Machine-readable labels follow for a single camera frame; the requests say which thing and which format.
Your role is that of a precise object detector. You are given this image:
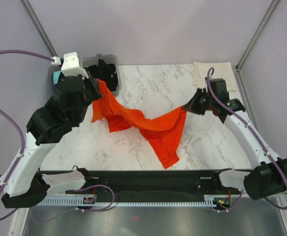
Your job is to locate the left aluminium frame post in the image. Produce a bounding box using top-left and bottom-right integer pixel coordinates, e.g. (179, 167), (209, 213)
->
(20, 0), (58, 57)

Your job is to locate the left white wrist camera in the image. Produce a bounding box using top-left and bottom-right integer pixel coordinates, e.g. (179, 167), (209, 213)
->
(52, 52), (89, 79)

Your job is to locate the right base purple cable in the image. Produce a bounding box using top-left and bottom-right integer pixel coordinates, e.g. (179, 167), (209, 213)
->
(212, 192), (244, 214)

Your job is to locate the orange t-shirt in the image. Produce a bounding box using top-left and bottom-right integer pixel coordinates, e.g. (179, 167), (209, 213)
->
(92, 80), (187, 169)

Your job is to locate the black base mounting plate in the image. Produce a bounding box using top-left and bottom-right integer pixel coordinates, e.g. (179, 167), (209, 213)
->
(49, 169), (250, 202)

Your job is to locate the cream folded cloth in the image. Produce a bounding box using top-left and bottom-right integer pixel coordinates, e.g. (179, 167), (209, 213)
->
(190, 61), (238, 92)

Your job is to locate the white slotted cable duct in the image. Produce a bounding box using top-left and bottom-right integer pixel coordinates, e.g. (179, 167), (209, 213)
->
(37, 195), (222, 208)

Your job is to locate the black garment in bin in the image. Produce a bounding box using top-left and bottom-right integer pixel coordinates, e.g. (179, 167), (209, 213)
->
(87, 59), (119, 92)

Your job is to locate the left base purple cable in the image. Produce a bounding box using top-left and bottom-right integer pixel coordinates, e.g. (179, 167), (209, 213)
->
(64, 185), (116, 213)

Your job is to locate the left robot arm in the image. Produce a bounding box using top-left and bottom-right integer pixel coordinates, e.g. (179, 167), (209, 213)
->
(0, 75), (102, 208)

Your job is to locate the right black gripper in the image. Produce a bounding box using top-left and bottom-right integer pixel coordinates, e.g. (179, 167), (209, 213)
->
(182, 88), (215, 116)

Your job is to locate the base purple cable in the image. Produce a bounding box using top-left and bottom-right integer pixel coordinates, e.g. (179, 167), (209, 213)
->
(64, 185), (116, 213)
(212, 192), (244, 214)

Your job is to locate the right aluminium frame post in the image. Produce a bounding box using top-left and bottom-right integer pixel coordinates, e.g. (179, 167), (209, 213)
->
(235, 0), (282, 72)

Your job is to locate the aluminium frame post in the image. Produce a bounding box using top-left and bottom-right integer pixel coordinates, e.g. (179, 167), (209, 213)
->
(20, 0), (58, 57)
(235, 0), (282, 72)

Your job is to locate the clear plastic storage bin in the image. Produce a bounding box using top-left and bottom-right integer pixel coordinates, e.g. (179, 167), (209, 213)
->
(50, 52), (121, 100)

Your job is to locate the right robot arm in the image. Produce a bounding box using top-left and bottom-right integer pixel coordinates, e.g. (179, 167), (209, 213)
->
(183, 79), (287, 200)

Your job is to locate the teal garment in bin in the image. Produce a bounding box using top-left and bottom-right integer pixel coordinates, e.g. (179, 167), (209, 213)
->
(53, 71), (61, 85)

